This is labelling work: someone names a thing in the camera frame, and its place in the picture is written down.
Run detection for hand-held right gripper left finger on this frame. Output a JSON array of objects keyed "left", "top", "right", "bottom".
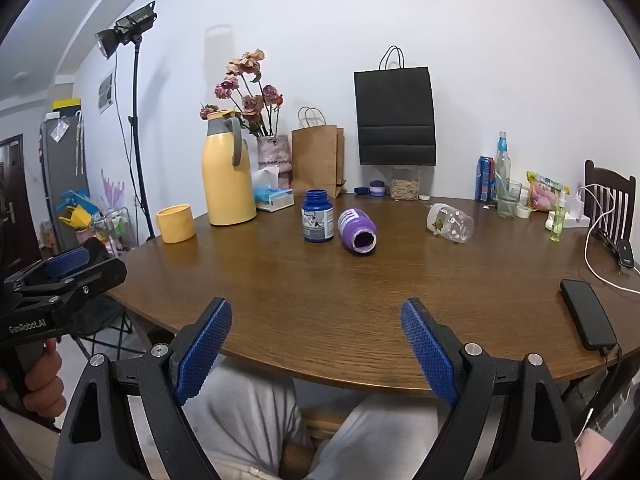
[{"left": 52, "top": 297, "right": 233, "bottom": 480}]

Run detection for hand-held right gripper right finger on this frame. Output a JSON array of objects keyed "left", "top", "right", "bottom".
[{"left": 400, "top": 297, "right": 586, "bottom": 480}]

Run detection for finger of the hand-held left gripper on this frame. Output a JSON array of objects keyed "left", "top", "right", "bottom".
[
  {"left": 2, "top": 257, "right": 128, "bottom": 311},
  {"left": 42, "top": 236, "right": 113, "bottom": 281}
]

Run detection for purple pill bottle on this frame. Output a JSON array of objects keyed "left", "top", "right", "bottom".
[{"left": 338, "top": 208, "right": 377, "bottom": 253}]

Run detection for yellow cup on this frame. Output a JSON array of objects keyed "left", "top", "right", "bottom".
[{"left": 156, "top": 204, "right": 196, "bottom": 244}]

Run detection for person's left hand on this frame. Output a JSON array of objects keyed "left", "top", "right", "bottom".
[{"left": 0, "top": 337, "right": 66, "bottom": 419}]

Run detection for black folding chair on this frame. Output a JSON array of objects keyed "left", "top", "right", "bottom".
[{"left": 65, "top": 294, "right": 134, "bottom": 361}]

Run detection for storage cart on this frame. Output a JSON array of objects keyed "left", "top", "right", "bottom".
[{"left": 92, "top": 207, "right": 134, "bottom": 257}]

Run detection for dark wooden door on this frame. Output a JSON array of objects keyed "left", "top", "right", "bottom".
[{"left": 0, "top": 134, "right": 41, "bottom": 267}]

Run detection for person's grey pants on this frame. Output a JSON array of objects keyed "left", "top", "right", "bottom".
[{"left": 181, "top": 355, "right": 452, "bottom": 480}]

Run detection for grey refrigerator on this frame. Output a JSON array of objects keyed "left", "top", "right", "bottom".
[{"left": 40, "top": 111, "right": 91, "bottom": 256}]

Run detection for clear plastic bottle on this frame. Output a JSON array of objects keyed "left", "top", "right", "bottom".
[{"left": 426, "top": 203, "right": 474, "bottom": 244}]

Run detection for black light stand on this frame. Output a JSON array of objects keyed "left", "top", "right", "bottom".
[{"left": 127, "top": 42, "right": 157, "bottom": 244}]

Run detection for yellow thermos jug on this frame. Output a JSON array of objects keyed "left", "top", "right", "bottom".
[{"left": 201, "top": 110, "right": 257, "bottom": 226}]

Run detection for black phone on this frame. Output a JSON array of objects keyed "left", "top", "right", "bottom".
[{"left": 560, "top": 279, "right": 618, "bottom": 351}]

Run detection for tissue box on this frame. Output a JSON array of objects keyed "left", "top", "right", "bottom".
[{"left": 252, "top": 167, "right": 295, "bottom": 213}]

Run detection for clear jar of grain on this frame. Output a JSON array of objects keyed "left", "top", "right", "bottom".
[{"left": 390, "top": 164, "right": 420, "bottom": 201}]

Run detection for clear drinking glass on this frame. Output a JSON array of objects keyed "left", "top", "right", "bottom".
[{"left": 497, "top": 180, "right": 523, "bottom": 219}]

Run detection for blue bottle with label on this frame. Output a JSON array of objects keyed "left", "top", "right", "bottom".
[{"left": 301, "top": 189, "right": 334, "bottom": 244}]

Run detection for blue drink can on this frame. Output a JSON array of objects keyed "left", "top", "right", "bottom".
[{"left": 478, "top": 156, "right": 497, "bottom": 203}]

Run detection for green spray bottle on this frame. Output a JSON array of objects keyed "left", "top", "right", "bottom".
[{"left": 550, "top": 191, "right": 567, "bottom": 242}]

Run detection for pink snack packet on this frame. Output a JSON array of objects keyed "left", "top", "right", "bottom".
[{"left": 526, "top": 171, "right": 571, "bottom": 211}]

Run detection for pink vase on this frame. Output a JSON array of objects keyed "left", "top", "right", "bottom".
[{"left": 257, "top": 135, "right": 292, "bottom": 189}]

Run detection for tall glass bottle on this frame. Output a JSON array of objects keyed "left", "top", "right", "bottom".
[{"left": 495, "top": 131, "right": 511, "bottom": 201}]

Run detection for white power strip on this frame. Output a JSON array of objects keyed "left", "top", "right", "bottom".
[{"left": 546, "top": 194, "right": 591, "bottom": 229}]

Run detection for brown paper bag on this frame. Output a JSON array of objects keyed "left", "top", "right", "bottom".
[{"left": 291, "top": 107, "right": 346, "bottom": 199}]

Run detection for small black device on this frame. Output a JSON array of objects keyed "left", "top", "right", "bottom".
[{"left": 616, "top": 239, "right": 637, "bottom": 269}]

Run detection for dried pink flowers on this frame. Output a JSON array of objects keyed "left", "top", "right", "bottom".
[{"left": 200, "top": 49, "right": 284, "bottom": 139}]

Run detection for black paper bag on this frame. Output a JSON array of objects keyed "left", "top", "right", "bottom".
[{"left": 354, "top": 46, "right": 437, "bottom": 166}]

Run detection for studio light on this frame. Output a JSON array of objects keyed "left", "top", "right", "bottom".
[{"left": 96, "top": 1, "right": 157, "bottom": 59}]

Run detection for dark wooden chair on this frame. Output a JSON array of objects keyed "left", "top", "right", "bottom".
[{"left": 584, "top": 160, "right": 637, "bottom": 257}]

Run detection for wall picture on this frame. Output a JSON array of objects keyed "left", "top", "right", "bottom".
[{"left": 98, "top": 72, "right": 114, "bottom": 114}]

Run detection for black cable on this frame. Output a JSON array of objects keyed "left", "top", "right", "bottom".
[{"left": 575, "top": 344, "right": 624, "bottom": 437}]

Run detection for white cable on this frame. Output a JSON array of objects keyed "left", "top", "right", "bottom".
[{"left": 575, "top": 183, "right": 640, "bottom": 294}]

